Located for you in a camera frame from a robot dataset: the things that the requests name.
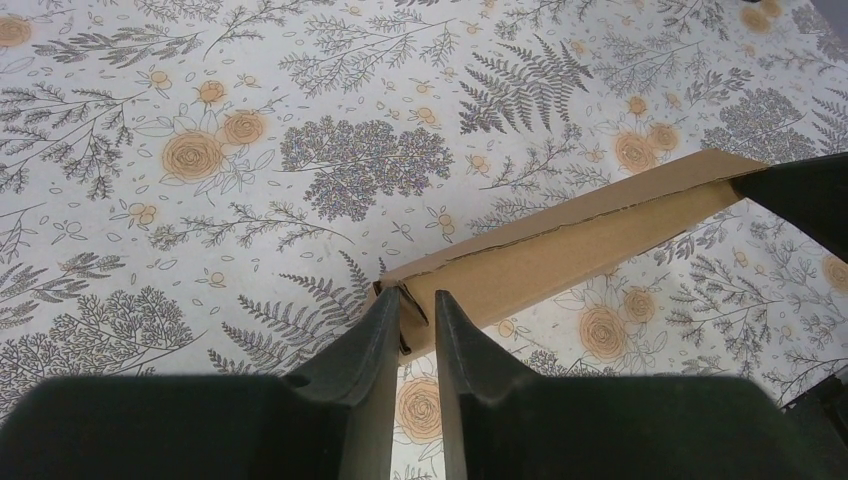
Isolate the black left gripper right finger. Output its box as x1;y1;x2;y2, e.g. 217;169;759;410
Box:
435;290;540;479

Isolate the floral patterned table mat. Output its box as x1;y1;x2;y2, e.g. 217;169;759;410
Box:
1;1;847;479

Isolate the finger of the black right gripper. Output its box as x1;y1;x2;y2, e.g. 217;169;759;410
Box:
731;152;847;261

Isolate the brown cardboard box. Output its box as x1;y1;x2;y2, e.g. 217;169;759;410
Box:
366;149;768;364

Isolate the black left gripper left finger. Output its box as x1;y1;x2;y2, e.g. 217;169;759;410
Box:
283;287;401;479

